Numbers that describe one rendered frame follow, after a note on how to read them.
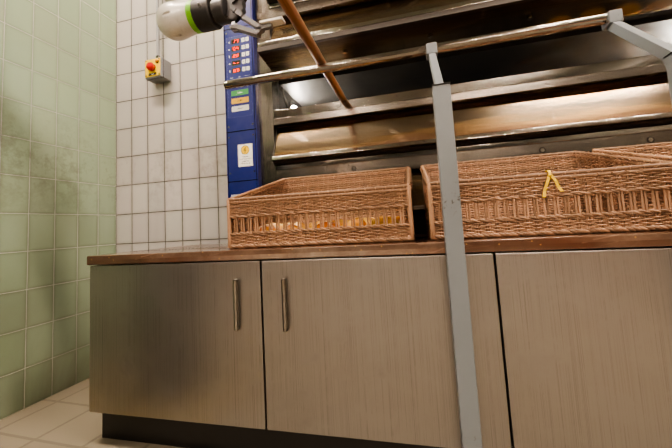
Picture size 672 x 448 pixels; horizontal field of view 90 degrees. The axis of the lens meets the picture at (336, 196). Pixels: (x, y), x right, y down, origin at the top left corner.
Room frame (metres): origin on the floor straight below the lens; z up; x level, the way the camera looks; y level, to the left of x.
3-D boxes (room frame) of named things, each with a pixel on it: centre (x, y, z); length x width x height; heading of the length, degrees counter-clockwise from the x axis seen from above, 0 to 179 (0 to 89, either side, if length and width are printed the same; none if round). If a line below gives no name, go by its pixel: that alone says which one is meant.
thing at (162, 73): (1.63, 0.86, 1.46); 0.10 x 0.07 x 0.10; 76
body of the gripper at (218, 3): (0.95, 0.28, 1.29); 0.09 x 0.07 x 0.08; 77
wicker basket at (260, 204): (1.19, 0.01, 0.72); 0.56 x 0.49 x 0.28; 77
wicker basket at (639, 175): (1.04, -0.56, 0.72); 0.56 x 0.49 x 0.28; 77
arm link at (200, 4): (0.97, 0.36, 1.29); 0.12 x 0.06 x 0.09; 167
